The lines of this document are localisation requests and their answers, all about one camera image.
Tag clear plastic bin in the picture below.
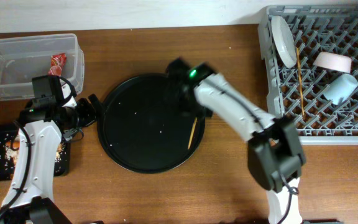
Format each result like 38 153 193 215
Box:
0 34 85 101

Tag red snack wrapper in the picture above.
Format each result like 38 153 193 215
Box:
48 53 67 77

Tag light blue cup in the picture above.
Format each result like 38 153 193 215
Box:
323 73 358 105

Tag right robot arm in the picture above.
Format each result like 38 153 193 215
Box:
165 58 306 223

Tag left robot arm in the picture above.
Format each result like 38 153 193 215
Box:
0 75 104 223

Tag white bowl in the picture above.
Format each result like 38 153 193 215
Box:
313 52 352 73

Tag rice and food leftovers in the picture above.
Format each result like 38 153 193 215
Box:
0 131 70 178

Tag wooden chopstick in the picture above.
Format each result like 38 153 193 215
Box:
187 117 198 150
295 47 305 118

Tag pale green plate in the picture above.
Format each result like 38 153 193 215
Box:
271 16 297 68

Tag grey dishwasher rack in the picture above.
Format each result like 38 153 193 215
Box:
258 6 358 145

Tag round black serving tray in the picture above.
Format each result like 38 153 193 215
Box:
98 73 205 174

